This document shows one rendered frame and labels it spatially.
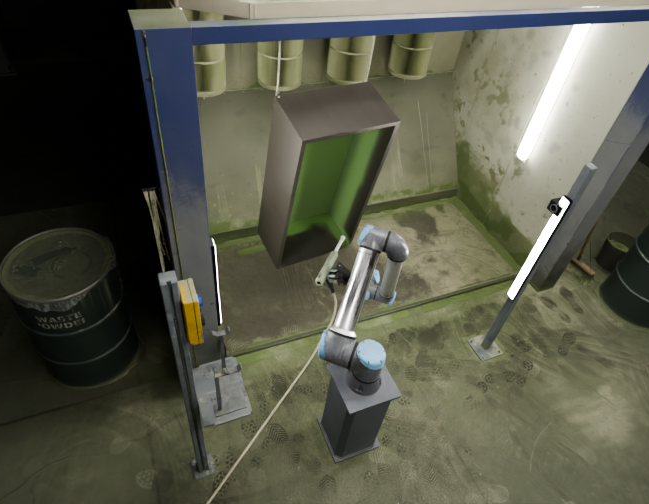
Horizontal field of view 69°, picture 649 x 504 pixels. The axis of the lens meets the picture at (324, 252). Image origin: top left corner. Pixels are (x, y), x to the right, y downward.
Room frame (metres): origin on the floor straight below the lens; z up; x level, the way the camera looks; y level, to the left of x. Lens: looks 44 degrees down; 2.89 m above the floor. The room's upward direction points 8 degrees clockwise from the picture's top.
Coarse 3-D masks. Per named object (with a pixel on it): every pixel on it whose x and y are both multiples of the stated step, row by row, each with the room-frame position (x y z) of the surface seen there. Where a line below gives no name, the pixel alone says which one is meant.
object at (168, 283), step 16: (160, 288) 1.02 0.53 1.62; (176, 288) 1.04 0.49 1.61; (176, 304) 1.04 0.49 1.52; (176, 320) 1.04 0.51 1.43; (176, 336) 1.03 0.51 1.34; (176, 352) 1.02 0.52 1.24; (192, 384) 1.04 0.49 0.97; (192, 400) 1.05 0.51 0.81; (192, 416) 1.04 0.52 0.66; (192, 432) 1.02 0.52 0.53; (208, 464) 1.05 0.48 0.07
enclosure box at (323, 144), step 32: (288, 96) 2.37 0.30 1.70; (320, 96) 2.43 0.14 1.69; (352, 96) 2.50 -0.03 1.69; (288, 128) 2.19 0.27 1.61; (320, 128) 2.18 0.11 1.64; (352, 128) 2.24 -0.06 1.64; (384, 128) 2.50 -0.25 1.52; (288, 160) 2.18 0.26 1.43; (320, 160) 2.66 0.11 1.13; (352, 160) 2.71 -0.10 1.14; (384, 160) 2.44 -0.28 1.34; (288, 192) 2.16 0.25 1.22; (320, 192) 2.76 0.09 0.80; (352, 192) 2.66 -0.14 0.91; (288, 224) 2.19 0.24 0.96; (320, 224) 2.74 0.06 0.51; (352, 224) 2.61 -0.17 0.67; (288, 256) 2.39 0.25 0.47
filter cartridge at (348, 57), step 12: (360, 36) 3.56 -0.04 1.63; (372, 36) 3.65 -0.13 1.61; (336, 48) 3.59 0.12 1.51; (348, 48) 3.55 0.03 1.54; (360, 48) 3.57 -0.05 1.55; (336, 60) 3.58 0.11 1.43; (348, 60) 3.57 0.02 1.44; (360, 60) 3.57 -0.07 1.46; (336, 72) 3.57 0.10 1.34; (348, 72) 3.56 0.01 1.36; (360, 72) 3.58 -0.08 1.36; (348, 84) 3.54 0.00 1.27
